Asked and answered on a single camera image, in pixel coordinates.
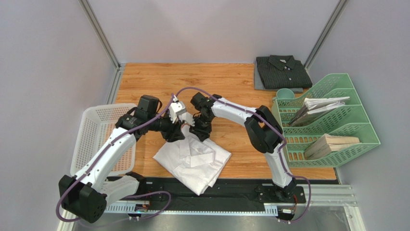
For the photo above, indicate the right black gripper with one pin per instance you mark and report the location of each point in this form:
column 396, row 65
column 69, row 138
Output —
column 203, row 122

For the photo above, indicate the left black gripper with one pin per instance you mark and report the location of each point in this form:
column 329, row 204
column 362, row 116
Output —
column 173, row 133

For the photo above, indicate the white long sleeve shirt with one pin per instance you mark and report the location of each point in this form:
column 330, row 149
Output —
column 196, row 164

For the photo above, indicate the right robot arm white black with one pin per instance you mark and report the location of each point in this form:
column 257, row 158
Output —
column 264, row 132

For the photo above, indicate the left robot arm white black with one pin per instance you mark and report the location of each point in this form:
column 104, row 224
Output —
column 86, row 194

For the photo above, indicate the stack of white papers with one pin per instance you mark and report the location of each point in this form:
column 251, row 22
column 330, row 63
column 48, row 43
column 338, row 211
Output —
column 313, row 109

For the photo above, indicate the brown paper stack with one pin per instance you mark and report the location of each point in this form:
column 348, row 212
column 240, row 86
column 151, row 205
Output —
column 327, row 144

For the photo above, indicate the folded grey shirt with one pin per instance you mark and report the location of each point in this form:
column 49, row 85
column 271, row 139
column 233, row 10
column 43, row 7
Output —
column 258, row 85

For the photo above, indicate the white plastic basket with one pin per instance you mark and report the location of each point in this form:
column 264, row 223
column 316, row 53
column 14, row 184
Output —
column 96, row 125

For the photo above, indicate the green cup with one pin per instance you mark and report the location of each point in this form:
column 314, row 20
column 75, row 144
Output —
column 285, row 94

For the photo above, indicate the folded dark striped shirt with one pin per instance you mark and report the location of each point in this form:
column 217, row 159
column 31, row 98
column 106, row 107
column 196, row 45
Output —
column 282, row 71

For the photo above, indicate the green file organizer rack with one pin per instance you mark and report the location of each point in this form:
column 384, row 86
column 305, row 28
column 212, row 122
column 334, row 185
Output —
column 350, row 119

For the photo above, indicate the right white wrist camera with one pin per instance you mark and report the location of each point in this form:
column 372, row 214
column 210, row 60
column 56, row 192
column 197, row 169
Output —
column 187, row 118

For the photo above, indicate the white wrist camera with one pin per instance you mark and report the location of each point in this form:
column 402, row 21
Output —
column 177, row 112
column 187, row 118

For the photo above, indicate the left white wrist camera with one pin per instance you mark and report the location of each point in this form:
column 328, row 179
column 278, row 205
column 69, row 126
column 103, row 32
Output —
column 177, row 112

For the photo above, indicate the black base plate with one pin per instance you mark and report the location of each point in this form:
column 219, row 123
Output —
column 225, row 195

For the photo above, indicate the white slotted cable duct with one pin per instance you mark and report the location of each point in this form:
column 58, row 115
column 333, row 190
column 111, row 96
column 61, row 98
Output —
column 133, row 208

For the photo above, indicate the aluminium frame rail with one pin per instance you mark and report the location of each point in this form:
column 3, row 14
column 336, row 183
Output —
column 89, row 12

